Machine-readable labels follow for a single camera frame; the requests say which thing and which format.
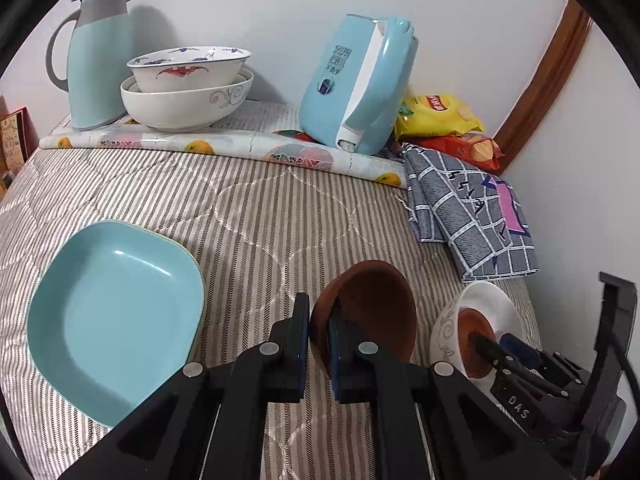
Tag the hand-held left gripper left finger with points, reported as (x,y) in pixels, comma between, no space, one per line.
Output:
(302,340)

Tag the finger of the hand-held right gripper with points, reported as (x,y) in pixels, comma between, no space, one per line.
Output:
(515,395)
(525,352)

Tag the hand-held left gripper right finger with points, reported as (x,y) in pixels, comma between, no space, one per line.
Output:
(340,355)

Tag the white bowl with grey swirls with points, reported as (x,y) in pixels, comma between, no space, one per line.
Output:
(185,110)
(500,310)

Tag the small brown bowl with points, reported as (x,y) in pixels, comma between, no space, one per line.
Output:
(475,320)
(375,300)

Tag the green plastic plate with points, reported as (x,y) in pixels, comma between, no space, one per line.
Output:
(202,310)

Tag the blue plastic plate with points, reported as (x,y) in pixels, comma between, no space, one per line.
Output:
(115,310)

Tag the striped quilted table cover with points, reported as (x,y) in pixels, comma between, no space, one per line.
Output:
(260,240)

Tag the blue checkered cloth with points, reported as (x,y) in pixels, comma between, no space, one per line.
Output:
(460,215)

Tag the fruit printed table mat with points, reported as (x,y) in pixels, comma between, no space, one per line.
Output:
(225,147)

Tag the red chips bag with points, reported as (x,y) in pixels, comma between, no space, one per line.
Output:
(475,150)

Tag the light blue electric kettle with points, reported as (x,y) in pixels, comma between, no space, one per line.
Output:
(330,100)

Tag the yellow chips bag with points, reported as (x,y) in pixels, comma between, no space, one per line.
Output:
(440,115)

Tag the blue and red patterned bowl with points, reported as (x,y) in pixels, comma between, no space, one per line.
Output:
(190,75)

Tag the light blue thermos jug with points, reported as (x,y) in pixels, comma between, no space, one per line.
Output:
(100,60)

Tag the patterned brown box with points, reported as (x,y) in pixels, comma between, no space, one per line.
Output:
(15,135)

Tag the wooden door frame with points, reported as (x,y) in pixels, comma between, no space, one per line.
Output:
(550,75)

